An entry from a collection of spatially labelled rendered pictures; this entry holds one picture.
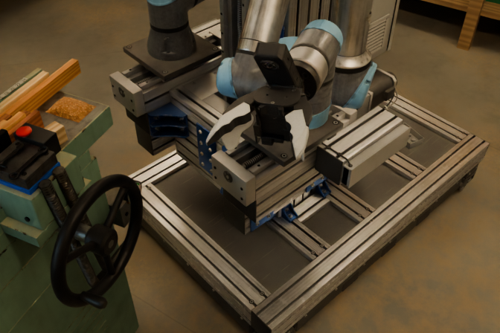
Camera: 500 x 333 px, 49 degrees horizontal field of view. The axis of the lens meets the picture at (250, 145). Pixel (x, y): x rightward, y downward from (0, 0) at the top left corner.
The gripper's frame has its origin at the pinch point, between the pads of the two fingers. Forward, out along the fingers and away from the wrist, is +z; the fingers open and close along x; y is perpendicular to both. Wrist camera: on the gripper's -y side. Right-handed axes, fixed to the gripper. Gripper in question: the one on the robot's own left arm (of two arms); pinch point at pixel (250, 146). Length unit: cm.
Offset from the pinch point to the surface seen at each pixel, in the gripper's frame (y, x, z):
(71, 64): 20, 71, -43
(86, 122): 26, 58, -28
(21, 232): 30, 53, 3
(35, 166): 17, 49, -4
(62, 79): 22, 71, -39
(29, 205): 23, 49, 1
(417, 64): 125, 7, -231
